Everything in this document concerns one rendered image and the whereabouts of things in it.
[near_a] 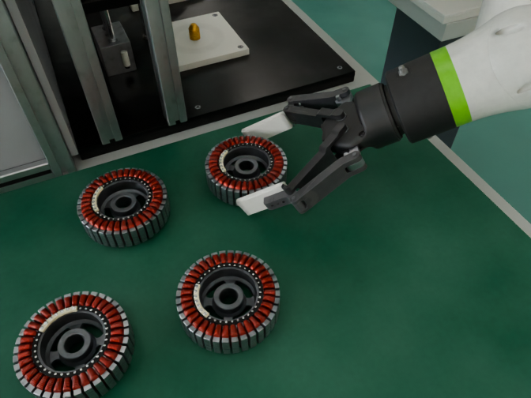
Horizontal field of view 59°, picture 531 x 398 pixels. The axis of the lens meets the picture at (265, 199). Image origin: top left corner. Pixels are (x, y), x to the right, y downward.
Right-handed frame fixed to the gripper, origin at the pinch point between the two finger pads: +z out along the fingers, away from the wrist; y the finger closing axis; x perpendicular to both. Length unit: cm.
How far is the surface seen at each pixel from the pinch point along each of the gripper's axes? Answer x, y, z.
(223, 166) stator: 3.1, -1.3, 2.5
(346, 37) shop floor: -87, 170, 4
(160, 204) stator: 6.3, -7.7, 9.2
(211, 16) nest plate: 5.3, 39.9, 7.5
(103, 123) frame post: 13.0, 5.6, 16.9
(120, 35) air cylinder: 15.7, 25.3, 17.0
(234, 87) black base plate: 1.5, 18.9, 3.2
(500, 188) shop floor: -109, 68, -35
